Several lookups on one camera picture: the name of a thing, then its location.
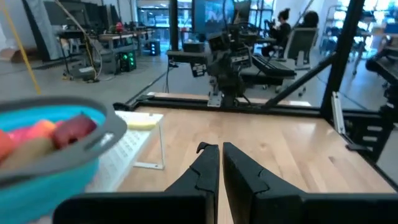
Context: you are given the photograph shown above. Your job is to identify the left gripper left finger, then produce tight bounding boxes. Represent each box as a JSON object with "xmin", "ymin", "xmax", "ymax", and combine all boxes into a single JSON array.
[{"xmin": 52, "ymin": 141, "xmax": 220, "ymax": 224}]

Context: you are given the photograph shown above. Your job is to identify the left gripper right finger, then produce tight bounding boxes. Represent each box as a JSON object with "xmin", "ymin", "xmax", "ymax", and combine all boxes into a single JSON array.
[{"xmin": 223, "ymin": 141, "xmax": 398, "ymax": 224}]

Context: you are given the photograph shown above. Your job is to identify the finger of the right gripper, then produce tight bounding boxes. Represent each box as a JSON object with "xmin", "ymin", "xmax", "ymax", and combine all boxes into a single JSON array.
[
  {"xmin": 226, "ymin": 52, "xmax": 254, "ymax": 85},
  {"xmin": 189, "ymin": 62, "xmax": 228, "ymax": 85}
]

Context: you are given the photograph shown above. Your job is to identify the knife with yellow handle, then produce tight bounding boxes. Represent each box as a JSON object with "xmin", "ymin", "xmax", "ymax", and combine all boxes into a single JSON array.
[{"xmin": 126, "ymin": 119, "xmax": 158, "ymax": 131}]

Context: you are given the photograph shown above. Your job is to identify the blue collapsible bowl grey rim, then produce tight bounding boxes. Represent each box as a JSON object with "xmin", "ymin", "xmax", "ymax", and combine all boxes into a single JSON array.
[{"xmin": 0, "ymin": 95, "xmax": 128, "ymax": 224}]

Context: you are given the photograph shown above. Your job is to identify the dark red plum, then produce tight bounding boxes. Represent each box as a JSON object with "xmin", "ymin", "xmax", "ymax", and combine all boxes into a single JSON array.
[{"xmin": 52, "ymin": 114, "xmax": 98, "ymax": 149}]

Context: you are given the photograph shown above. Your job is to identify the small peach with stem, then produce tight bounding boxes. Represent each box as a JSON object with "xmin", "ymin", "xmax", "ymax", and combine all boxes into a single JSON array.
[{"xmin": 26, "ymin": 119, "xmax": 58, "ymax": 141}]

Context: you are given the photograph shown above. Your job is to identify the red orange mango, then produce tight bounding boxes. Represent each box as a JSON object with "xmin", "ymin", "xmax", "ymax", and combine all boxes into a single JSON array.
[{"xmin": 7, "ymin": 126, "xmax": 30, "ymax": 144}]

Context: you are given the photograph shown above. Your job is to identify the orange tangerine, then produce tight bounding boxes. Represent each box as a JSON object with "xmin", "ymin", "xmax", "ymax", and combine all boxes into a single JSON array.
[{"xmin": 0, "ymin": 129, "xmax": 16, "ymax": 161}]

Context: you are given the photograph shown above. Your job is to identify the large blue display screen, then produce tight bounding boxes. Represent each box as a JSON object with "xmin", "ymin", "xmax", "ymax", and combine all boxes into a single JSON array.
[{"xmin": 192, "ymin": 0, "xmax": 236, "ymax": 35}]

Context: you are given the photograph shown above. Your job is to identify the person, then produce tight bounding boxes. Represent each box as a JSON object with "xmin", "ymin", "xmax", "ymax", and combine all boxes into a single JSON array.
[
  {"xmin": 298, "ymin": 11, "xmax": 320, "ymax": 30},
  {"xmin": 261, "ymin": 7, "xmax": 293, "ymax": 58}
]

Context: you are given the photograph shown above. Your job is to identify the grey office chair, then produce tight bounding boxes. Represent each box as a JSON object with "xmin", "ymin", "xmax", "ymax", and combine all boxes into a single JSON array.
[{"xmin": 282, "ymin": 27, "xmax": 320, "ymax": 68}]

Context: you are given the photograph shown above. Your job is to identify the white perforated metal shelf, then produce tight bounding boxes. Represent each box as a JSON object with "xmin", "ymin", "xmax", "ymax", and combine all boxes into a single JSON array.
[{"xmin": 85, "ymin": 110, "xmax": 165, "ymax": 192}]

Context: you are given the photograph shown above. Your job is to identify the computer tower green lights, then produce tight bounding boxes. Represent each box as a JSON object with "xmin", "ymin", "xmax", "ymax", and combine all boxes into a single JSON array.
[{"xmin": 119, "ymin": 49, "xmax": 137, "ymax": 72}]

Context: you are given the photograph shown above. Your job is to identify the black table clip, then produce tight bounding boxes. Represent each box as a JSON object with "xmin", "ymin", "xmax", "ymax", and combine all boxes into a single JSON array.
[{"xmin": 345, "ymin": 142, "xmax": 371, "ymax": 153}]

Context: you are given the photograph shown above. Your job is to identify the cluttered workbench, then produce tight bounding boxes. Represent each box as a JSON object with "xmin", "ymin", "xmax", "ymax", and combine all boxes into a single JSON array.
[{"xmin": 58, "ymin": 21, "xmax": 156, "ymax": 82}]

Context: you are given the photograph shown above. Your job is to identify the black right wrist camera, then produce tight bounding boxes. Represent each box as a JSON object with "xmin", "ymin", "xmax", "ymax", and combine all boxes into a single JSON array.
[{"xmin": 207, "ymin": 30, "xmax": 233, "ymax": 52}]

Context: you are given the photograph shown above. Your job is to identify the silver post bracket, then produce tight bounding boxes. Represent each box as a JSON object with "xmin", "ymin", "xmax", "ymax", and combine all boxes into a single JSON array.
[{"xmin": 331, "ymin": 91, "xmax": 346, "ymax": 135}]

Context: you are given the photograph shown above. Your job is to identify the yellow cable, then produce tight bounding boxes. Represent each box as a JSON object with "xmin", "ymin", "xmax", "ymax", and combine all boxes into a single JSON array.
[{"xmin": 0, "ymin": 0, "xmax": 42, "ymax": 95}]

